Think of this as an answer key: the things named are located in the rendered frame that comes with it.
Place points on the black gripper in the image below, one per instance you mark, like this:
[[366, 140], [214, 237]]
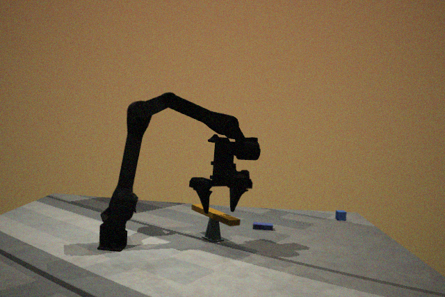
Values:
[[202, 185]]

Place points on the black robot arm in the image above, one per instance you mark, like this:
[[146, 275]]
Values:
[[112, 234]]

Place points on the small blue cube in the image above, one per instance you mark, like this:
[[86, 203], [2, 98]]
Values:
[[340, 215]]

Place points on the orange bar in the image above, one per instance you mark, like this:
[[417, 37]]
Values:
[[217, 215]]

